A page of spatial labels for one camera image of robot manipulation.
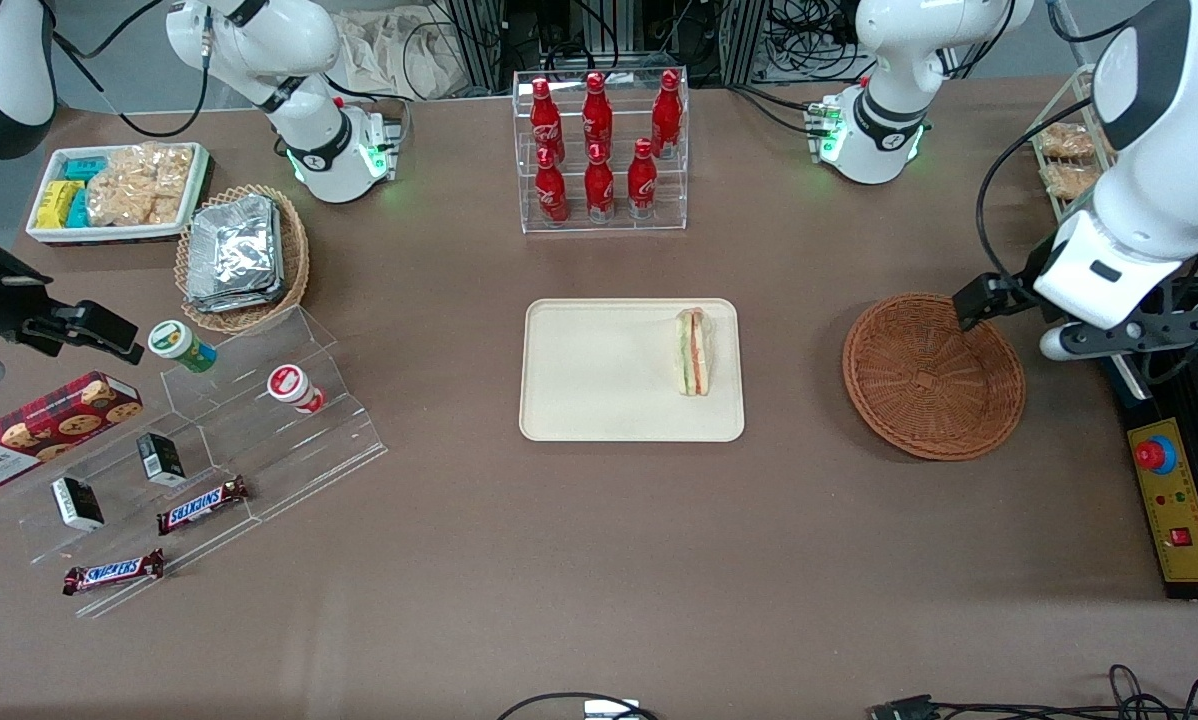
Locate clear acrylic stepped stand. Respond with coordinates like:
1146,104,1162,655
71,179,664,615
0,305,390,619

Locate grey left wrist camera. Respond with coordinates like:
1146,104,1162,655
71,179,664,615
1039,300,1198,363

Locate small black box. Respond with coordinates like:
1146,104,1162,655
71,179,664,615
137,432,187,487
51,476,106,532

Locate clear bag of crackers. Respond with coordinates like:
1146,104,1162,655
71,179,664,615
86,143,196,227

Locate silver foil pack stack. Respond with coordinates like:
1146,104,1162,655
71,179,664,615
186,194,286,314

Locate triangle sandwich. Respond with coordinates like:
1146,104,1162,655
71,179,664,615
674,308,716,397

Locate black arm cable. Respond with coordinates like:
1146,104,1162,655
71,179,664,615
47,0,212,139
976,122,1115,289

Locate red cola bottle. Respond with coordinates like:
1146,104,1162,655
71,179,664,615
530,77,564,166
535,147,568,225
652,69,684,161
582,71,614,161
627,138,658,220
584,142,616,223

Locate beige cloth bag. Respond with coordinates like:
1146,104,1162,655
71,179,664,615
331,8,465,101

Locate clear acrylic bottle rack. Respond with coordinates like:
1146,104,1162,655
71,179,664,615
512,68,690,235

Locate beige plastic tray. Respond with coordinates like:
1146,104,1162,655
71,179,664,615
519,298,746,443

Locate brown round wicker basket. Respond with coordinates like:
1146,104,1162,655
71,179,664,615
842,292,1027,462

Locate red Walkers cookie box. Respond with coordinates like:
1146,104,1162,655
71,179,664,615
0,371,145,494

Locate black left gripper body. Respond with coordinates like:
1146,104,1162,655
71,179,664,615
954,240,1055,333

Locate black aluminium frame rack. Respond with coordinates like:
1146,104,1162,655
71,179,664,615
444,0,770,89

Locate green lid snack cup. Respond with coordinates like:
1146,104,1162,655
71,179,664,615
148,320,218,374

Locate yellow snack pack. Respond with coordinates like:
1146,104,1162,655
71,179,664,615
35,180,82,229

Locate cream wire basket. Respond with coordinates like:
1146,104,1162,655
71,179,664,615
1027,65,1120,226

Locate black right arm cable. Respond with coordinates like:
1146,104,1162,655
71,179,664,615
47,0,212,139

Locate black cable with white plug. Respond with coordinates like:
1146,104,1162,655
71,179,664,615
497,692,660,720

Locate red lid snack cup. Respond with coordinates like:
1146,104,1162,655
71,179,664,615
266,364,326,414

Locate clear bag of snacks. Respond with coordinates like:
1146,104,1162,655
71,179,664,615
1037,122,1097,159
1044,163,1102,199

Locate black connector with cables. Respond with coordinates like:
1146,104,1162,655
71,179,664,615
867,664,1198,720

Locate Snickers chocolate bar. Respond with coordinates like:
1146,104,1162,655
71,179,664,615
62,548,167,597
156,476,251,536

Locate white rectangular snack tray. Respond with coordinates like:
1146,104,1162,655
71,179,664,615
25,142,210,245

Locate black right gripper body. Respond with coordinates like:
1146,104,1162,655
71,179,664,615
0,218,146,363

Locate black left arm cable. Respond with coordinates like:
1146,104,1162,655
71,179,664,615
976,122,1115,289

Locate black cable bundle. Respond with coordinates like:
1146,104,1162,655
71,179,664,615
759,0,875,83

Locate yellow control panel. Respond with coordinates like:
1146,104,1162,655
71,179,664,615
1127,418,1198,584

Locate light oval wicker basket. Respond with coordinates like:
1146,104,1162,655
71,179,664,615
175,184,311,335

